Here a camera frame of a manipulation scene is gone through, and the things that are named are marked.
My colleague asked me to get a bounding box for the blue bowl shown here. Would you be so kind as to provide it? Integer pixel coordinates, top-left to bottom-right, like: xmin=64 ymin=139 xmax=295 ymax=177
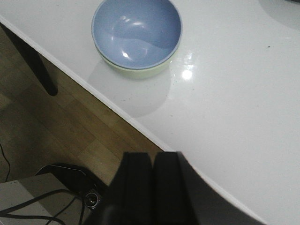
xmin=91 ymin=0 xmax=182 ymax=70

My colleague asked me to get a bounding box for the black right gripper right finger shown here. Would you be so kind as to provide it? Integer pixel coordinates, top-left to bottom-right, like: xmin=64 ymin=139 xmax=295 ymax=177
xmin=153 ymin=152 xmax=199 ymax=225

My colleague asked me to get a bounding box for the black cable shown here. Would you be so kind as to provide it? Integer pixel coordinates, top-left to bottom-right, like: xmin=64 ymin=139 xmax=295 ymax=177
xmin=0 ymin=142 xmax=87 ymax=225

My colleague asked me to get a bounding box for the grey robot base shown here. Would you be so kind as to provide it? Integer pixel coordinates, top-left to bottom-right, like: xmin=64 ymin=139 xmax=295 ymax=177
xmin=0 ymin=163 xmax=107 ymax=225

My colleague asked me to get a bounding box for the black table leg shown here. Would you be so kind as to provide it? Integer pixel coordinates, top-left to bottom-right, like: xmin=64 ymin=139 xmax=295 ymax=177
xmin=0 ymin=23 xmax=58 ymax=96

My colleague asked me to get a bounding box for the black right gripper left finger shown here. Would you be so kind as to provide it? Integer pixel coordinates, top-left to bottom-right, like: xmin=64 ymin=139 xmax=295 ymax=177
xmin=106 ymin=152 xmax=152 ymax=225

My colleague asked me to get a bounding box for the green bowl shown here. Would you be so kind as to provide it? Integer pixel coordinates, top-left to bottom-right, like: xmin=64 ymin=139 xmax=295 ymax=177
xmin=94 ymin=38 xmax=180 ymax=79

